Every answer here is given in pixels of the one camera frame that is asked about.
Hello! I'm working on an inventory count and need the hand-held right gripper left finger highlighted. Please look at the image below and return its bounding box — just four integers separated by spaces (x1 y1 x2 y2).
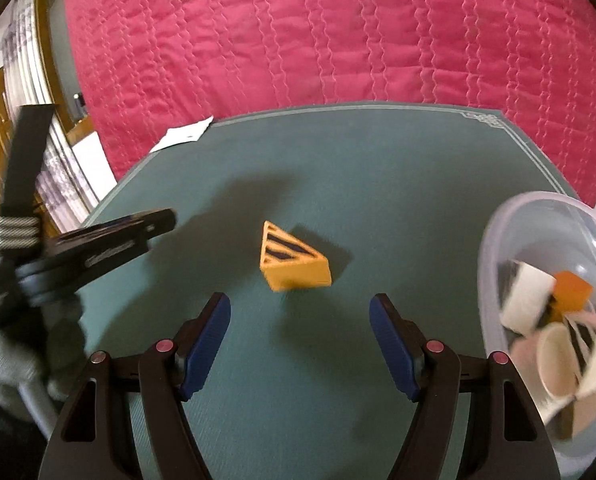
38 292 231 480

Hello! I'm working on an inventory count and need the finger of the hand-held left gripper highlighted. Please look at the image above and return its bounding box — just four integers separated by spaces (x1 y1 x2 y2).
0 104 59 221
15 208 177 306

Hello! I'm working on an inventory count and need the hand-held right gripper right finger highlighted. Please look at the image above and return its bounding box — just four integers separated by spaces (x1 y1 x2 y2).
369 293 561 480

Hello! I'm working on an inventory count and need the orange striped triangle block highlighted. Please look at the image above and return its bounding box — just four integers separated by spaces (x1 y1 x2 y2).
259 220 333 293

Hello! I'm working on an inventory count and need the clear plastic bowl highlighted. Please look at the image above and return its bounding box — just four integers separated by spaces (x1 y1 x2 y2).
476 191 596 478

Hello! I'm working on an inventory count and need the cream plastic cup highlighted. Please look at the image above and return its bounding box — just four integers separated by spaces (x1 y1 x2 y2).
510 322 586 421

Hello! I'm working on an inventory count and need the person's left hand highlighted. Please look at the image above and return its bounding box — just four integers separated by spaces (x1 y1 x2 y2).
0 295 88 418

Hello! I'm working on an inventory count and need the white sheer curtain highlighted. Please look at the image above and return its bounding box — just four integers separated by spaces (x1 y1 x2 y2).
0 0 101 241

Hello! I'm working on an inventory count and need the wooden furniture edge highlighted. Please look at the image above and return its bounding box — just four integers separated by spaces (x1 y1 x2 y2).
65 116 99 148

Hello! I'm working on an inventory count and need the white paper slip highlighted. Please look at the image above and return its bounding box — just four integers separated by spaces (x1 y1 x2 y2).
150 116 215 152

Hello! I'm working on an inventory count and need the red quilted blanket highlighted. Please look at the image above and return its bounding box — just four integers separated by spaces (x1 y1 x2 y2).
64 0 596 206

